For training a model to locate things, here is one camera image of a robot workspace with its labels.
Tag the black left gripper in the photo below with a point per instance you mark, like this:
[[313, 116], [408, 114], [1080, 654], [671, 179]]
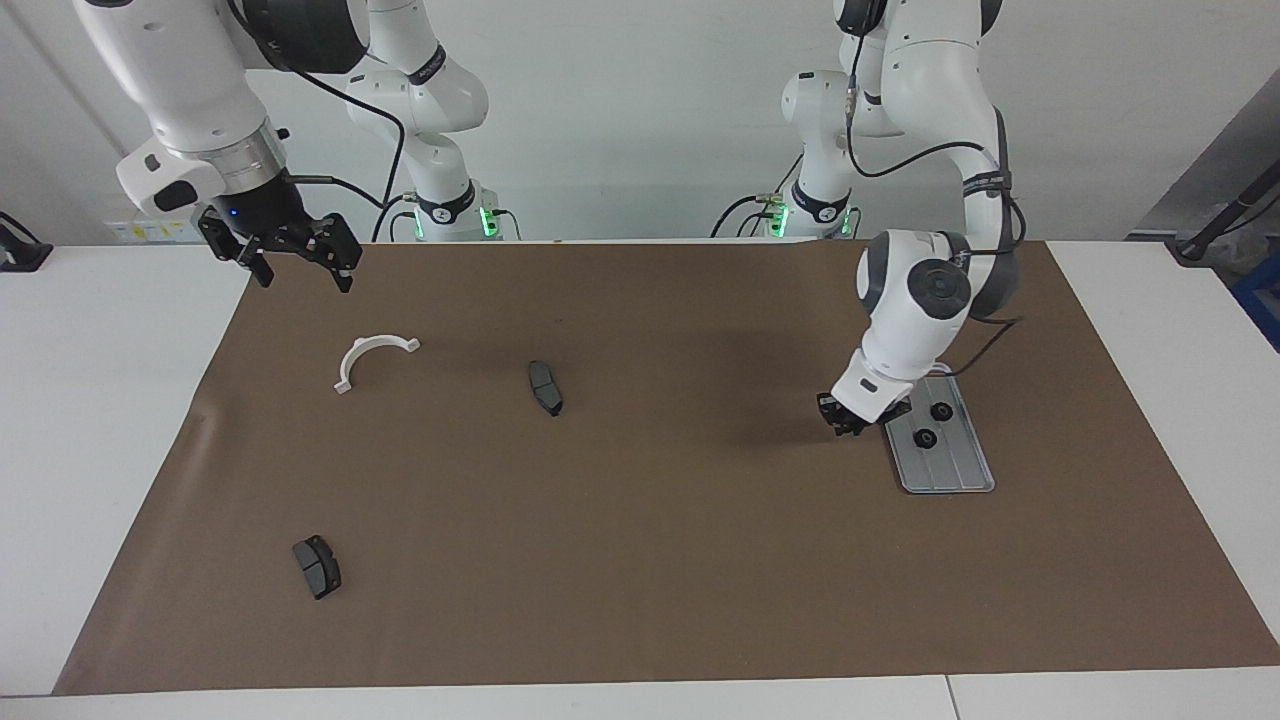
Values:
[[875, 412]]

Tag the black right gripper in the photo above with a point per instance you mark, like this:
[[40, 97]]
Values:
[[265, 215]]

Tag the large black bearing gear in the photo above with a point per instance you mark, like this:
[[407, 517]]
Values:
[[941, 411], [926, 438]]

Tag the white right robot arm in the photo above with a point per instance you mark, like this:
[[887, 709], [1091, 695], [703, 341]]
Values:
[[180, 80]]

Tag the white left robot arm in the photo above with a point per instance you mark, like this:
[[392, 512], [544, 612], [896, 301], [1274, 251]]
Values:
[[910, 330]]

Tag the silver metal tray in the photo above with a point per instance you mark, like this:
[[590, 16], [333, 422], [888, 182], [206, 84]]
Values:
[[955, 470]]

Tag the brown table mat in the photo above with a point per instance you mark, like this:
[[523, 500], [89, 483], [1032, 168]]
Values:
[[700, 560]]

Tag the long grey brake pad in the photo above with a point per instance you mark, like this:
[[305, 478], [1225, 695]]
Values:
[[546, 390]]

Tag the short grey brake pad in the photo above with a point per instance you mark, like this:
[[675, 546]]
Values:
[[318, 568]]

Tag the black stand pole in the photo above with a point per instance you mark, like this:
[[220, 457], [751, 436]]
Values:
[[1215, 225]]

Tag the blue crate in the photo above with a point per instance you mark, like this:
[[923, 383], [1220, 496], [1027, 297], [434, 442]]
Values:
[[1262, 300]]

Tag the white curved plastic bracket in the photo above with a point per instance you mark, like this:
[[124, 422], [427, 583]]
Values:
[[350, 355]]

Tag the white wall socket box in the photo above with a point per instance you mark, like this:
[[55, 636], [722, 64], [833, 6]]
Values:
[[130, 232]]

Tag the black clamp mount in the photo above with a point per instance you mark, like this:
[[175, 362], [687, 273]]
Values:
[[20, 255]]

